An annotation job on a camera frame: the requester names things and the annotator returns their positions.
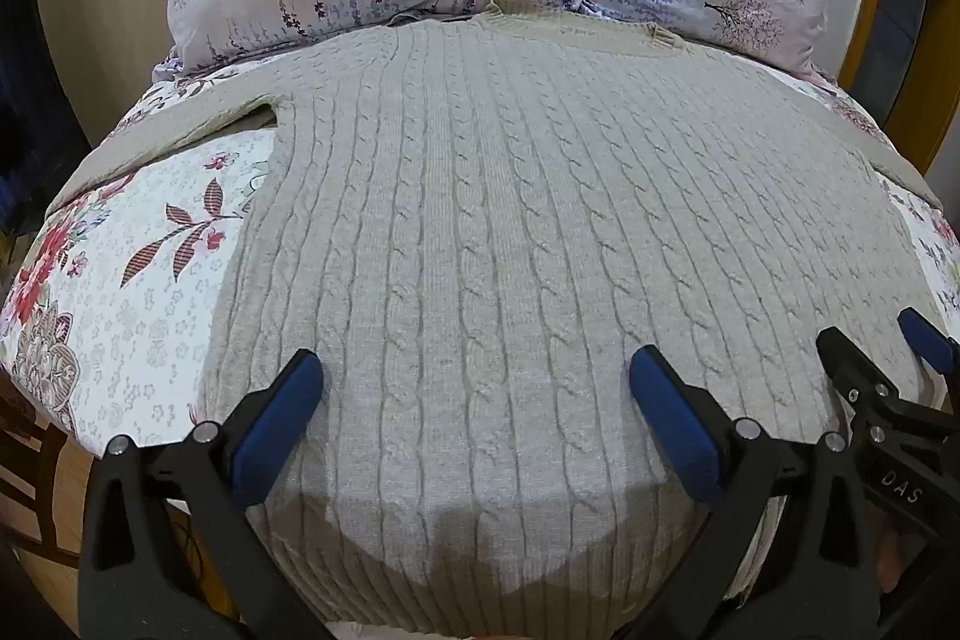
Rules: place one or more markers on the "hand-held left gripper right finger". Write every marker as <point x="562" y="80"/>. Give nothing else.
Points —
<point x="675" y="415"/>

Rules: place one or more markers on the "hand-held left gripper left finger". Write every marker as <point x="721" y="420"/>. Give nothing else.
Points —
<point x="277" y="422"/>

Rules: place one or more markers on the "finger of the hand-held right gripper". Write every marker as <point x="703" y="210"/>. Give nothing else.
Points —
<point x="851" y="359"/>
<point x="928" y="340"/>

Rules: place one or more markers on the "floral bed sheet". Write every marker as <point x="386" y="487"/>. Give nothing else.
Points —
<point x="135" y="325"/>

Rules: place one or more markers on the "dark wooden chair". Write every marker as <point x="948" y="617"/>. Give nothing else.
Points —
<point x="30" y="452"/>

